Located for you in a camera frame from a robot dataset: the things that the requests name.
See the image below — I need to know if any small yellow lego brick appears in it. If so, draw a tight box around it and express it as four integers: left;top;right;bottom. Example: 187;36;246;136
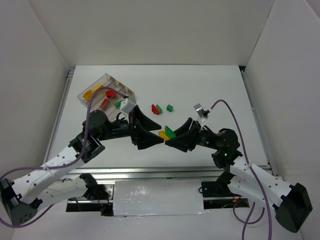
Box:
158;130;170;142

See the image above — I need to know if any green lego plate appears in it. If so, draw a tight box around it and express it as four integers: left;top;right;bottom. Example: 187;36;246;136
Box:
114;100;123;109

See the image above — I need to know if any red rectangular lego brick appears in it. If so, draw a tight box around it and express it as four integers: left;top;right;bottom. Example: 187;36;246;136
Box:
100;98;110;111

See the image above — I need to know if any red rounded lego brick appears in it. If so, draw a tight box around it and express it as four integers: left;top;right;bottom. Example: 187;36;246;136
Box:
105;90;117;99

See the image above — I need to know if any yellow rounded lego brick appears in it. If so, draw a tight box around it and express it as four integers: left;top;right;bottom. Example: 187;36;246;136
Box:
83;90;94;101

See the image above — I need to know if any yellow rectangular lego brick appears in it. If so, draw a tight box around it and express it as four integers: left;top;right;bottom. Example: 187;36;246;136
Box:
93;84;103;91

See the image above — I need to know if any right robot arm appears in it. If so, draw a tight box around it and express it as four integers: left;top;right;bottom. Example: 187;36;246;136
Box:
165;118;313;233

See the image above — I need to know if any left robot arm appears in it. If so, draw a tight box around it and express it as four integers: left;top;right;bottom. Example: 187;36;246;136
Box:
0;105;164;229

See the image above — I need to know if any red half-round lego brick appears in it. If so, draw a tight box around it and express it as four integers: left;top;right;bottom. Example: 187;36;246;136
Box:
151;104;160;115

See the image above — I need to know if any green half-round lego brick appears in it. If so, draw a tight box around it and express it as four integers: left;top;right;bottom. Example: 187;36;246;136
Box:
156;104;163;114

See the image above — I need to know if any small green lego brick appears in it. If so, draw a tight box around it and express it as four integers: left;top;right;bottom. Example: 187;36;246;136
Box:
166;104;174;112

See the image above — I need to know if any clear compartment organizer tray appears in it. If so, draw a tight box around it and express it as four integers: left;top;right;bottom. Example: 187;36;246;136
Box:
77;73;135;120

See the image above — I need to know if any white cover panel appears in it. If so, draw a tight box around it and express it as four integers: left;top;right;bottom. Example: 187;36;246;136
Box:
113;179;205;217

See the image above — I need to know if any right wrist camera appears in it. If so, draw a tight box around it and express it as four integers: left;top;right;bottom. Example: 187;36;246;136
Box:
193;103;211;127

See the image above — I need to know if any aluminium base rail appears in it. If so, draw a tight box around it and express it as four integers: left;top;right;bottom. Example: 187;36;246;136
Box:
62;166;224;182

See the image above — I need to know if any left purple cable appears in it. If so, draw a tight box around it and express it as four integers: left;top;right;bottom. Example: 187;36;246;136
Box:
0;86;130;228

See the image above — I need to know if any purple cable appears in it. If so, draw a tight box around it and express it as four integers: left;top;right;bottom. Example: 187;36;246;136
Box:
209;99;273;240
0;86;130;228

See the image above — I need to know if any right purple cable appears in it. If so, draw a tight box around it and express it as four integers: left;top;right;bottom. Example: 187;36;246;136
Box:
209;99;273;240

